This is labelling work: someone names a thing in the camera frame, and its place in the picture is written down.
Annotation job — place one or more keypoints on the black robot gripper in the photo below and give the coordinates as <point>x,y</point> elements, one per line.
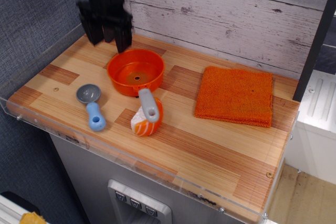
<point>96,15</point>

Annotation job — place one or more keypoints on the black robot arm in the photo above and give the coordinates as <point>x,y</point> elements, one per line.
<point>106,20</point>

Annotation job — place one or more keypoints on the blue spoon grey bowl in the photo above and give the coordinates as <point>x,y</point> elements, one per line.
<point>89,94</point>

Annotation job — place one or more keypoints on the toy salmon sushi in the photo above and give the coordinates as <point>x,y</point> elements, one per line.
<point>141,126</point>

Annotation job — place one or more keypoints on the orange folded cloth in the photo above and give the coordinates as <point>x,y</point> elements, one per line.
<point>235,96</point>

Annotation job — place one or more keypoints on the grey cabinet with dispenser panel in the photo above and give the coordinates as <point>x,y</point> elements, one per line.
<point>113,193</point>

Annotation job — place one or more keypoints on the clear acrylic table guard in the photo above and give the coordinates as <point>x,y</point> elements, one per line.
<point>45,58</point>

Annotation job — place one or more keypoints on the yellow object bottom left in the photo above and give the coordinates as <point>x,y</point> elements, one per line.
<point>32,218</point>

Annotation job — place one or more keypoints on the white side unit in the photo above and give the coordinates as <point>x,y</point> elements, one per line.
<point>311,148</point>

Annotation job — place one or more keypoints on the black left vertical post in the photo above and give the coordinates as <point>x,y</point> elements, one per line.
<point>108,34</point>

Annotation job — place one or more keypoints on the black vertical post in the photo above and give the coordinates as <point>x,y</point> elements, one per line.
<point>108,34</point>
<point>313,54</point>

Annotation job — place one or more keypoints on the black right vertical post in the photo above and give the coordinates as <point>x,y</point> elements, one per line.
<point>313,54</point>

